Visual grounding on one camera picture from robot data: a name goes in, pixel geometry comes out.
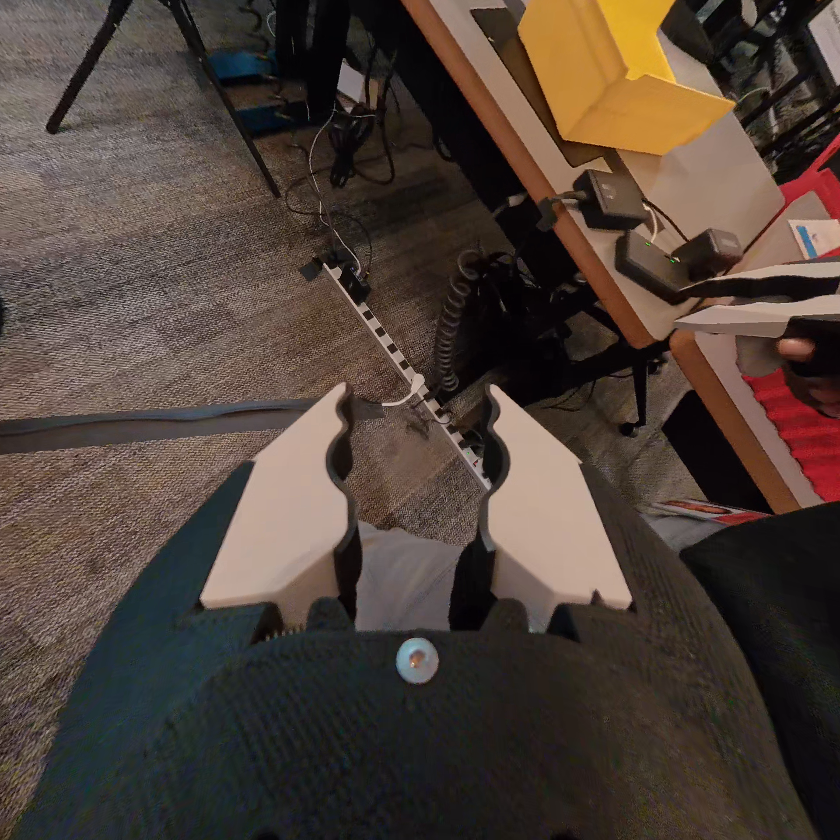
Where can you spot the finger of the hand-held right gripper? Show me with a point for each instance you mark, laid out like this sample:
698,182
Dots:
774,282
741,321

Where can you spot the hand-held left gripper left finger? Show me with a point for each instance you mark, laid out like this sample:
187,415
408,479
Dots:
275,525

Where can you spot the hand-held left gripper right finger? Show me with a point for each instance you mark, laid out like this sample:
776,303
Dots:
558,525

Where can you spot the wood-edged desk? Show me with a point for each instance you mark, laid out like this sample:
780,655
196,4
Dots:
722,407

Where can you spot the black desk leg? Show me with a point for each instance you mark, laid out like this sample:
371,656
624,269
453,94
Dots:
308,46

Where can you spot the person's right hand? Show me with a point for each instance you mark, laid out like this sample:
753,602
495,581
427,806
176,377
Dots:
814,397

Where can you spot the white blue card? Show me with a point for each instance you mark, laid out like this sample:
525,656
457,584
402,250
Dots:
814,236

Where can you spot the black battery charger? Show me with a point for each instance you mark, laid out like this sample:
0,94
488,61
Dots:
712,253
610,200
646,266

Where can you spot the red ribbed bin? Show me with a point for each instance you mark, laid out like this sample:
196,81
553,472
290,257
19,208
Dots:
800,439

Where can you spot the printed leaflet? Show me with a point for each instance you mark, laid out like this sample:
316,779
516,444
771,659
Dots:
702,510

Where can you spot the white power strip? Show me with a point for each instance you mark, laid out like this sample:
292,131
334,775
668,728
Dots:
388,351

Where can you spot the black printed hoodie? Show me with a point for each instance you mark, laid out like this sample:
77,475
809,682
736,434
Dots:
774,623

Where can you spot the black plug adapter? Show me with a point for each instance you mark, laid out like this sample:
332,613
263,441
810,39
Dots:
354,283

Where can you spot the yellow plastic bin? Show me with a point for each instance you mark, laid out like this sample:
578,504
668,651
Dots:
610,85

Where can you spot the blue floor box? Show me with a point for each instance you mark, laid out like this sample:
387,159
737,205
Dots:
239,65
269,118

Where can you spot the black tripod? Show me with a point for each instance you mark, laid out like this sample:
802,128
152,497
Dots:
84,72

